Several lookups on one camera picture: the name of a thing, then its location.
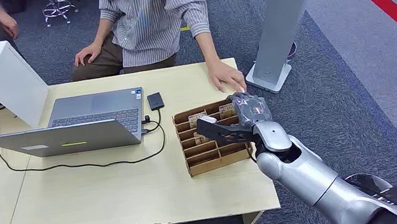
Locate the grey open laptop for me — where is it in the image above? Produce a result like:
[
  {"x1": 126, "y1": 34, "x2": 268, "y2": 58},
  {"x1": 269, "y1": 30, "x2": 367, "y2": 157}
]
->
[{"x1": 0, "y1": 87, "x2": 151, "y2": 164}]

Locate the person's right hand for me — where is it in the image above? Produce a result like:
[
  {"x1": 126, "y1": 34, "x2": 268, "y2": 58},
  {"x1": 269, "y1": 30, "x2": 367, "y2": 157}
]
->
[{"x1": 72, "y1": 41, "x2": 105, "y2": 68}]

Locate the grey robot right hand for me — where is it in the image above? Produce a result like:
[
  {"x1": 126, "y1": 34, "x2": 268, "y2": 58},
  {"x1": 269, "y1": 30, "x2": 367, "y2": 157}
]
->
[{"x1": 230, "y1": 88, "x2": 274, "y2": 130}]

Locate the pale table leg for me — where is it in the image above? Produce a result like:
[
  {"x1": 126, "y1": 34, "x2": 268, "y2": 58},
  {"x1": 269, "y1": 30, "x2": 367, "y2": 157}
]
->
[{"x1": 241, "y1": 211, "x2": 266, "y2": 224}]

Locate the black round floor base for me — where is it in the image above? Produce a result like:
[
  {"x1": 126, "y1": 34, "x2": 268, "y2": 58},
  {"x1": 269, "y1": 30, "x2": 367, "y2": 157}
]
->
[{"x1": 284, "y1": 41, "x2": 299, "y2": 61}]

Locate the standing person's hand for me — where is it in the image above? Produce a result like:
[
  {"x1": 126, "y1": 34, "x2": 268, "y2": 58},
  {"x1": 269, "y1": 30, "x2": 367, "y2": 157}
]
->
[{"x1": 0, "y1": 10, "x2": 21, "y2": 41}]

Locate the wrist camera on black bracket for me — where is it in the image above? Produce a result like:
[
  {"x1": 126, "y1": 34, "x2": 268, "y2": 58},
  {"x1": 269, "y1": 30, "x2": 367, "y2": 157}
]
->
[{"x1": 194, "y1": 109, "x2": 259, "y2": 150}]

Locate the person's left hand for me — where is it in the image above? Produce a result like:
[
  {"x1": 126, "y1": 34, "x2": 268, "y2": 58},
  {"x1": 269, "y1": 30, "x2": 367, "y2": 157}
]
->
[{"x1": 206, "y1": 56, "x2": 249, "y2": 97}]

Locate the black round robot part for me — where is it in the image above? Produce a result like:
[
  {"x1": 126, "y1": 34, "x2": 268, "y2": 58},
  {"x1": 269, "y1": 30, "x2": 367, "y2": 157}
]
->
[{"x1": 344, "y1": 169, "x2": 396, "y2": 204}]

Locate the long black laptop cable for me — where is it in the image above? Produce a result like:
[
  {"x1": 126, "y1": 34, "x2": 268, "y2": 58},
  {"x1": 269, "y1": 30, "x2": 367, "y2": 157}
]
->
[{"x1": 0, "y1": 119, "x2": 170, "y2": 181}]

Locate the brown wooden card organizer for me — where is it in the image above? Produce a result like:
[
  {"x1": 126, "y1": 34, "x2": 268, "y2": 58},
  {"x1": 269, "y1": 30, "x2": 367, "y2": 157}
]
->
[{"x1": 171, "y1": 96, "x2": 256, "y2": 179}]

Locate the grey standing kiosk pillar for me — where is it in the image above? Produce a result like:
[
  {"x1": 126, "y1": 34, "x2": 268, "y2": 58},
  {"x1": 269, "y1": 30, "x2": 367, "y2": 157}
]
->
[{"x1": 236, "y1": 0, "x2": 334, "y2": 98}]

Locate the black external drive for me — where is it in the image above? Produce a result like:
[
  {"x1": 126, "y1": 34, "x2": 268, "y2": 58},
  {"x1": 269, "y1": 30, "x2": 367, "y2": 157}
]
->
[{"x1": 147, "y1": 91, "x2": 165, "y2": 112}]

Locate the short black drive cable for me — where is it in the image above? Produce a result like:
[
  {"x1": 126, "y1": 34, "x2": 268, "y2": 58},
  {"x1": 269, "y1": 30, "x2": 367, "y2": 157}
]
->
[{"x1": 140, "y1": 108, "x2": 163, "y2": 125}]

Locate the chrome chair base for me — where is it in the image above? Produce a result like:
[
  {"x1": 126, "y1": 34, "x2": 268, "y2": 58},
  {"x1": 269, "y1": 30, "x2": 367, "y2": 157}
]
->
[{"x1": 41, "y1": 0, "x2": 80, "y2": 28}]

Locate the seated person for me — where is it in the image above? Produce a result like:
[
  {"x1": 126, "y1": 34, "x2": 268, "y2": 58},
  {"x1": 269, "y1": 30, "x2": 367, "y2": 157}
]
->
[{"x1": 60, "y1": 0, "x2": 249, "y2": 115}]

